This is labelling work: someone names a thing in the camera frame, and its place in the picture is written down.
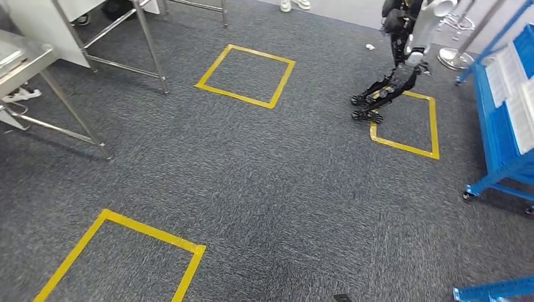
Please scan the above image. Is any white partition board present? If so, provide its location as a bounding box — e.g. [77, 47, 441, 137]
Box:
[4, 0, 105, 69]

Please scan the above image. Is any translucent white storage crate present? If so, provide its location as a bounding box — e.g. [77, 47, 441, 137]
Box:
[485, 42, 534, 156]

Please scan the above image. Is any white power strip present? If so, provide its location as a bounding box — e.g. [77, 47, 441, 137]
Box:
[2, 86, 43, 104]

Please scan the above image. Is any low blue metal rack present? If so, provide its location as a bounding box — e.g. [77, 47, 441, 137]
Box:
[455, 0, 534, 216]

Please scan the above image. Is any black round floor object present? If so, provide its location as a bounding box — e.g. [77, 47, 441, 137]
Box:
[102, 0, 135, 20]

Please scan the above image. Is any stainless steel workbench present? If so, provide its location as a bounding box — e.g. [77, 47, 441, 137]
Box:
[0, 29, 113, 160]

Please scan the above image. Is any chrome stanchion with round base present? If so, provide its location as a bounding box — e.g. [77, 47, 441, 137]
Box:
[436, 0, 477, 43]
[437, 0, 508, 71]

